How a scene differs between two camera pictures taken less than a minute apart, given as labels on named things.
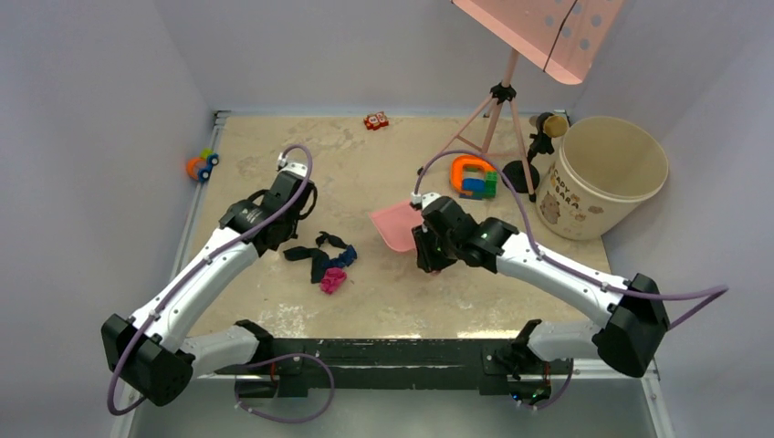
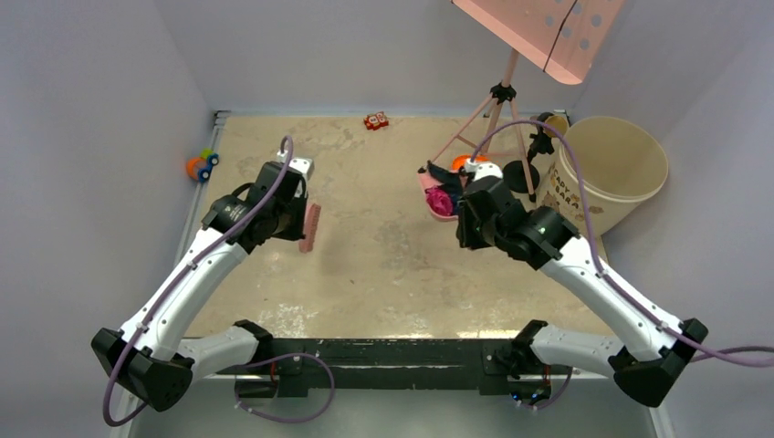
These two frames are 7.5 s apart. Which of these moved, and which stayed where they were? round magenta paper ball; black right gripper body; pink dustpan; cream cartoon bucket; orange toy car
Moved: pink dustpan; black right gripper body; round magenta paper ball
Stayed: cream cartoon bucket; orange toy car
